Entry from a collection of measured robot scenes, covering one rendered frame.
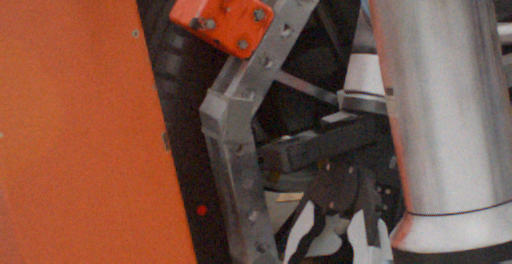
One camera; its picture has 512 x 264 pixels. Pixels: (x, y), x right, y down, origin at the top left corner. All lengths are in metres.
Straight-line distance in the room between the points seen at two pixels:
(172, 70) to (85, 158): 0.45
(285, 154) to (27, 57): 0.26
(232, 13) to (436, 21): 0.71
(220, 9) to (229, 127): 0.14
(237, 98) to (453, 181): 0.72
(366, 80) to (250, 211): 0.38
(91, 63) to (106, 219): 0.15
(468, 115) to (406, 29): 0.07
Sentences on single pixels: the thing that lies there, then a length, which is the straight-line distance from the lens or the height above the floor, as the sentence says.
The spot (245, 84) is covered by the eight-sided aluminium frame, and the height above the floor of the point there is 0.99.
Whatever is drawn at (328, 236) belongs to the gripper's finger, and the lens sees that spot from 1.41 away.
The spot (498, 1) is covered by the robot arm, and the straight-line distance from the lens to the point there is 1.26.
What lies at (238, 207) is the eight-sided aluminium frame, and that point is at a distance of 1.65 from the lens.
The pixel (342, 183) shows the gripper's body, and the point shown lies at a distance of 1.33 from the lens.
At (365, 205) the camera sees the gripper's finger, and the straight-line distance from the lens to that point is 1.30.
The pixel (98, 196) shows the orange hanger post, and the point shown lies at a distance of 1.25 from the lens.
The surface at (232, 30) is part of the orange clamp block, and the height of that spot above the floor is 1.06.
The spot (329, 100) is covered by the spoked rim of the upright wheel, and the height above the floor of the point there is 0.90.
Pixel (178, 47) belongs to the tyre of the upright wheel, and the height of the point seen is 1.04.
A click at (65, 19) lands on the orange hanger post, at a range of 1.21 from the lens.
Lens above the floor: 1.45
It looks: 20 degrees down
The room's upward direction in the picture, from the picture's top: 11 degrees counter-clockwise
